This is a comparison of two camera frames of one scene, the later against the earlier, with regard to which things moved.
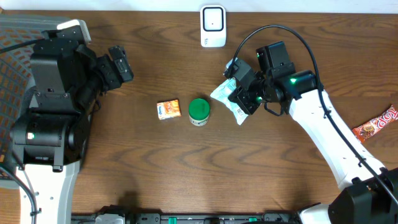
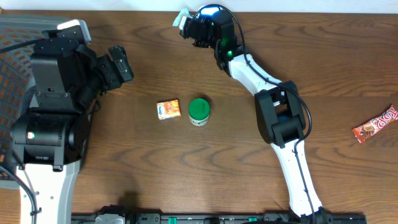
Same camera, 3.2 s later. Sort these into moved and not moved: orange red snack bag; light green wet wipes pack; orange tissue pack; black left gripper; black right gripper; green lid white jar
Moved: black right gripper; light green wet wipes pack
Not moved: green lid white jar; orange tissue pack; black left gripper; orange red snack bag
